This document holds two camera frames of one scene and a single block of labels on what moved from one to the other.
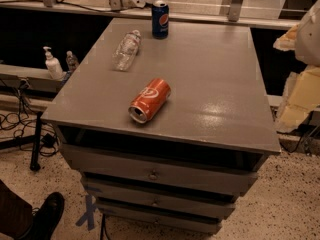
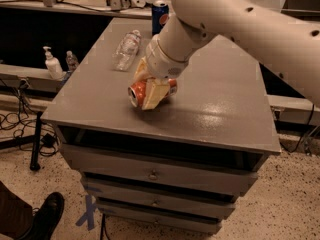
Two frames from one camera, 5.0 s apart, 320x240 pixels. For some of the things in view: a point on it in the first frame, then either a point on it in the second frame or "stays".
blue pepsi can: (160, 19) stays
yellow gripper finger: (287, 42) → (141, 73)
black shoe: (43, 218) stays
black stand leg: (35, 163) stays
